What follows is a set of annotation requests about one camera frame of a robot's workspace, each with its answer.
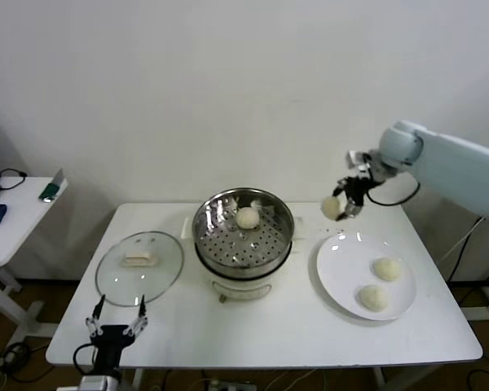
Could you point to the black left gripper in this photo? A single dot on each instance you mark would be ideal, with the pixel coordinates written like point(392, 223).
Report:
point(112, 336)

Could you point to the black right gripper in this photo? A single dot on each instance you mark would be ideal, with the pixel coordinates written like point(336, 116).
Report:
point(356, 189)

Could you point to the white steamed baozi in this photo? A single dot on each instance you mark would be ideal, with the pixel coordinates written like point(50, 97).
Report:
point(387, 269)
point(332, 208)
point(248, 218)
point(374, 298)

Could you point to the pale right robot arm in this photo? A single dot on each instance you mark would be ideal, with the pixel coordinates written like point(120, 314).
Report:
point(452, 163)

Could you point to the perforated steel steamer basket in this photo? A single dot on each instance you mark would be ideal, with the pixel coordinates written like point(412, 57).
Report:
point(228, 248)

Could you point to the white table leg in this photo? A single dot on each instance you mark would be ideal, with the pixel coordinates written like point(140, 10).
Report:
point(381, 379)
point(138, 379)

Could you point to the white round plate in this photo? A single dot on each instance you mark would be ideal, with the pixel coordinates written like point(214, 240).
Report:
point(342, 264)

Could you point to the white electric cooking pot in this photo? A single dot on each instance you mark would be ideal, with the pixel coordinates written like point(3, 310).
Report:
point(240, 287)

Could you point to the white floor power strip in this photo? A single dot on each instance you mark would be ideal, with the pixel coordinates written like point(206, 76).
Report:
point(232, 386)

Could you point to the white side table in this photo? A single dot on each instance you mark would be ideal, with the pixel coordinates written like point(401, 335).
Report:
point(24, 212)

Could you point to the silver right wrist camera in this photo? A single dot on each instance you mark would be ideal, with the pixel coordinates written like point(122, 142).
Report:
point(358, 158)

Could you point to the white stand base frame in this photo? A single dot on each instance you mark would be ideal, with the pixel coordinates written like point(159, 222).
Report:
point(481, 313)

